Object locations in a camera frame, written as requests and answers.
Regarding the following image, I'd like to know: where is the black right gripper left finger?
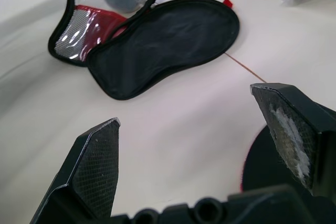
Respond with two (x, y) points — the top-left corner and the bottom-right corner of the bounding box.
(29, 117), (122, 224)

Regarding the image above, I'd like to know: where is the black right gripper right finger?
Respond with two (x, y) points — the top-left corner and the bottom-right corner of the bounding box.
(250, 82), (336, 199)

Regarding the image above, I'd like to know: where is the black glossy bag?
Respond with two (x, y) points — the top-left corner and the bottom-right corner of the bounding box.
(47, 0), (241, 101)

